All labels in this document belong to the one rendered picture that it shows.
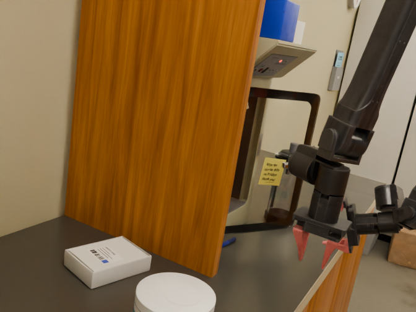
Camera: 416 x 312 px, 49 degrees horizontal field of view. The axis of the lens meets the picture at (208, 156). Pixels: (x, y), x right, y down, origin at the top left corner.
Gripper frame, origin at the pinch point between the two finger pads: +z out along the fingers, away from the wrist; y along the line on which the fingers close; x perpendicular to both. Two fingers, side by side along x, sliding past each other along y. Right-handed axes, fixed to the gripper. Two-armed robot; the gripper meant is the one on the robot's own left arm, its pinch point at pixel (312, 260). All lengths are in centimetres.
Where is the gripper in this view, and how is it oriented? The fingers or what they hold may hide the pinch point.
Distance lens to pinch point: 94.5
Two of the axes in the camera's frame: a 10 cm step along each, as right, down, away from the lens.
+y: -8.6, -2.6, 4.4
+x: -4.8, 1.5, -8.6
